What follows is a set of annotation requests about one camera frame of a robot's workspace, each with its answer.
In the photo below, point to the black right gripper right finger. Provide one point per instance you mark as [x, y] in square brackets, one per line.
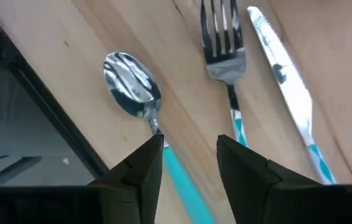
[241, 180]

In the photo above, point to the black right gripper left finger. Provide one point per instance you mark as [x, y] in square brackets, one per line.
[145, 186]

